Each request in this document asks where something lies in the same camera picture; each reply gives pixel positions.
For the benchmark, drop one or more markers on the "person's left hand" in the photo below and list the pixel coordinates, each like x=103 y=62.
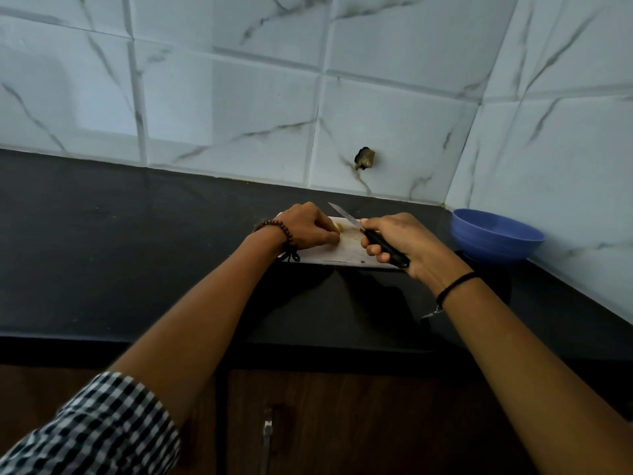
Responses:
x=309 y=227

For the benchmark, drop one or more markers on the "person's right hand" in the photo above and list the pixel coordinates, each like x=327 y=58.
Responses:
x=420 y=242

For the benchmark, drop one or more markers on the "steel kitchen knife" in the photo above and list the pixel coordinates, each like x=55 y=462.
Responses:
x=385 y=247

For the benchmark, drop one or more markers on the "white cutting board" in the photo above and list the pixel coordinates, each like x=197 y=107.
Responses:
x=351 y=249

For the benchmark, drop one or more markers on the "blue plastic bowl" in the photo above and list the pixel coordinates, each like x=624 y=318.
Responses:
x=497 y=234

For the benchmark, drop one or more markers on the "person's left forearm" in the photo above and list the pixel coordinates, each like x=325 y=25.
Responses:
x=198 y=326

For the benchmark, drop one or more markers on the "person's right forearm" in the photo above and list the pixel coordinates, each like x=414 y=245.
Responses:
x=549 y=385

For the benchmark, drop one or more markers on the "black wristband with charm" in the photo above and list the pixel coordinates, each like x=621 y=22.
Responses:
x=455 y=286

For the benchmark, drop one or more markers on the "black white checkered shirt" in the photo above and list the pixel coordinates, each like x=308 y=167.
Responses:
x=99 y=430

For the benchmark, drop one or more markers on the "brown wall pipe stub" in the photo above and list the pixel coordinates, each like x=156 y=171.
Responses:
x=364 y=158

